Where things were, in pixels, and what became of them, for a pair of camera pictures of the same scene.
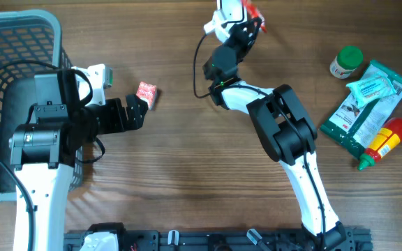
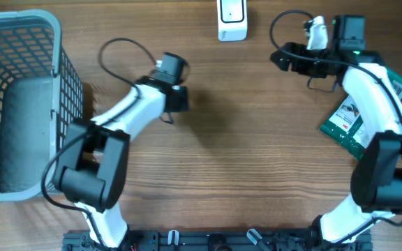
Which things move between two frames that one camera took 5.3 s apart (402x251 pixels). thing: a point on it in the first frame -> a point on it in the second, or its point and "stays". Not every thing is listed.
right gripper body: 240,42 -> 310,61
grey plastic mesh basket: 11,45 stays
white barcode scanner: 233,11 stays
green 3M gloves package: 355,126 stays
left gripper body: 110,118 -> 183,102
